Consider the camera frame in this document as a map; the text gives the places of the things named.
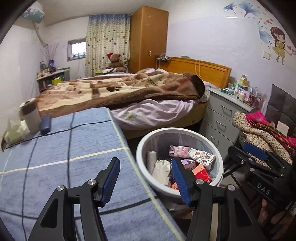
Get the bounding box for pink bed sheet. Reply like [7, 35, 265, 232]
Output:
[111, 99, 196, 131]

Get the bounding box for beige brown tumbler cup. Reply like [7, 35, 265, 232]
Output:
[20, 98, 41, 134]

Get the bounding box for dark grey chair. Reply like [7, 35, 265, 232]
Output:
[265, 84, 296, 138]

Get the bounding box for floral quilted clothes pile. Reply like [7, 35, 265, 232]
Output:
[232, 110, 295, 164]

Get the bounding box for wooden bed headboard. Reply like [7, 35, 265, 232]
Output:
[159, 57, 231, 88]

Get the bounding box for paper bag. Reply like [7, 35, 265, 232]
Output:
[188, 148, 216, 170]

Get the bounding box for wall air conditioner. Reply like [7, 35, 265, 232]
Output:
[22, 1, 45, 24]

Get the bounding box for teddy bear red hat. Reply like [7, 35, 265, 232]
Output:
[107, 52, 126, 72]

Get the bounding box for bottles on nightstand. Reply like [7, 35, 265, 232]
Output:
[220, 74, 266, 110]

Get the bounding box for blue checked table cloth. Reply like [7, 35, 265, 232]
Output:
[1, 108, 185, 240]

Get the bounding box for tissue pack yellow green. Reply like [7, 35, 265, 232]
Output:
[3, 119, 29, 145]

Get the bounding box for purple milk carton box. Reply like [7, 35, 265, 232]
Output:
[181, 158, 196, 170]

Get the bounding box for right hand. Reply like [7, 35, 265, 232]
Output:
[257, 198, 287, 225]

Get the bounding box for window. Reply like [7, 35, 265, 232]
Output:
[67, 38, 87, 61]

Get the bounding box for dark blue glasses case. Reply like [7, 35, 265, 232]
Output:
[39, 114, 52, 135]

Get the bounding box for cluttered side desk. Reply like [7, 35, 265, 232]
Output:
[37, 68, 70, 93]

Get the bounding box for orange red box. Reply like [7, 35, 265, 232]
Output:
[192, 164, 212, 183]

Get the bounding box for cartoon girl wall sticker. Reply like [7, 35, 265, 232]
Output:
[257, 19, 295, 66]

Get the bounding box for brown bear pattern blanket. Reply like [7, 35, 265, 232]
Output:
[21, 68, 206, 119]

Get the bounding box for vase with purple branches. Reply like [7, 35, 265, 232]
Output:
[41, 43, 59, 68]

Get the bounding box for patterned curtain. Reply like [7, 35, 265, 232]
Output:
[85, 14, 132, 77]

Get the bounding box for white towel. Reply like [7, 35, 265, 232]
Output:
[147, 151, 157, 174]

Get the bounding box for grey drawer nightstand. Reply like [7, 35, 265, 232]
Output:
[199, 88, 252, 159]

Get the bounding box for wooden wardrobe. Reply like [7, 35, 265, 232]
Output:
[128, 6, 169, 73]

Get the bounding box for white trash bin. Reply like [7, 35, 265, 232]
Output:
[135, 126, 224, 198]

